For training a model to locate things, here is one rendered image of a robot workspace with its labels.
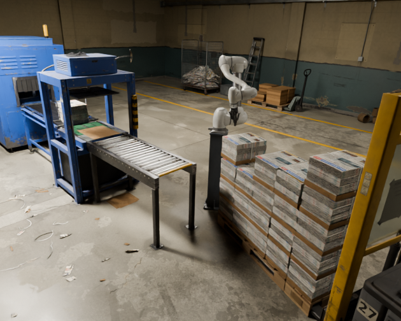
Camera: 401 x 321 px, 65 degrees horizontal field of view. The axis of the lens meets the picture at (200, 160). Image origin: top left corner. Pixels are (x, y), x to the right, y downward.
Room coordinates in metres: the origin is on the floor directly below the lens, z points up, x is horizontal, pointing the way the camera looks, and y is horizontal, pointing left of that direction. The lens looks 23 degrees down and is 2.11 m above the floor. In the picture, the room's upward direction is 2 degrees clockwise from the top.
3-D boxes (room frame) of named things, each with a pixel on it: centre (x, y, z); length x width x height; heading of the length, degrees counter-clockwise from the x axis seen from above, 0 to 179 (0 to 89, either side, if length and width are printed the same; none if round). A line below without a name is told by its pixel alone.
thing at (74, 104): (4.36, 1.86, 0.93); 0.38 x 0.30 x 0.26; 46
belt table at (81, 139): (3.97, 1.45, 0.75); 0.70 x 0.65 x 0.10; 46
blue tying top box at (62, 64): (3.96, 1.45, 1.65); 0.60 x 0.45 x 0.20; 136
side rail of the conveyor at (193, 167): (3.44, 0.54, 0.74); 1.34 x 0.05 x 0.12; 46
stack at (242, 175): (2.68, -0.66, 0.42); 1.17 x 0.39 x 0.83; 28
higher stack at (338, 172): (2.04, -1.01, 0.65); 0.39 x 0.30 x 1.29; 118
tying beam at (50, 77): (3.96, 1.45, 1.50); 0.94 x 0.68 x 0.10; 136
